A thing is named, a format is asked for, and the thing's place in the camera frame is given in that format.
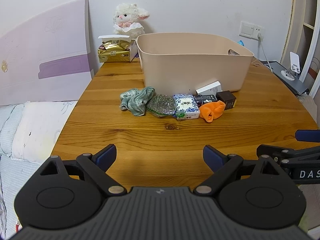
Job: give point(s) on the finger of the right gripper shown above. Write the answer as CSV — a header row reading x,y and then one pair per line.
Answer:
x,y
307,135
288,156

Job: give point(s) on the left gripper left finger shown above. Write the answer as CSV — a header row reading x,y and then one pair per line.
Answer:
x,y
65,193

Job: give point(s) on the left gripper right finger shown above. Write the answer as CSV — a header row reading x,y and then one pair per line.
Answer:
x,y
255,193

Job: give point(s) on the orange sock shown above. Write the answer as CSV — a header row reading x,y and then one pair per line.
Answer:
x,y
212,111

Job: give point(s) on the white rectangular box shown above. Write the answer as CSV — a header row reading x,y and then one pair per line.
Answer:
x,y
210,89

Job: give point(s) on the dark printed card pack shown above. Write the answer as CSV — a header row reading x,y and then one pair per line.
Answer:
x,y
204,99

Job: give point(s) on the blue white tissue pack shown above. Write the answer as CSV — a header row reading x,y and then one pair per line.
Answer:
x,y
185,107

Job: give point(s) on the light blue bedsheet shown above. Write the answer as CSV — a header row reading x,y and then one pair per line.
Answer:
x,y
14,173

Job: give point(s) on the white phone stand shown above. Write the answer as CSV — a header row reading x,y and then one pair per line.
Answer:
x,y
292,66

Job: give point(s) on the white pillow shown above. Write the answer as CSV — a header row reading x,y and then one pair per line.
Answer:
x,y
39,129

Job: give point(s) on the grey laptop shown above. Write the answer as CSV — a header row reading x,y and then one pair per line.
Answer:
x,y
291,81

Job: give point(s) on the black small box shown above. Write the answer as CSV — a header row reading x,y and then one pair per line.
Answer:
x,y
227,98

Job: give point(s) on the white shelf unit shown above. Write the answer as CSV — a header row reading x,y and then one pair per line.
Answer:
x,y
303,39

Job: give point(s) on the green checkered cloth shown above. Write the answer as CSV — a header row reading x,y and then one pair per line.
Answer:
x,y
135,100

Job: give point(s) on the pink purple headboard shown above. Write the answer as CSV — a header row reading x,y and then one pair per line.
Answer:
x,y
46,57

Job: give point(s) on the beige plastic storage bin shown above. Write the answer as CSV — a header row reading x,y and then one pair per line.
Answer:
x,y
175,63

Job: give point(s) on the gold tissue pack box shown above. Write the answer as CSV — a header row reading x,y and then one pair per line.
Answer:
x,y
117,48

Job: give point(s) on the white plush lamb toy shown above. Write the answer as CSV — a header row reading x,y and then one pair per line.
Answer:
x,y
127,20

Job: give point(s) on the white wall switch socket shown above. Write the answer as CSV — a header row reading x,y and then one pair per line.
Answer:
x,y
252,31

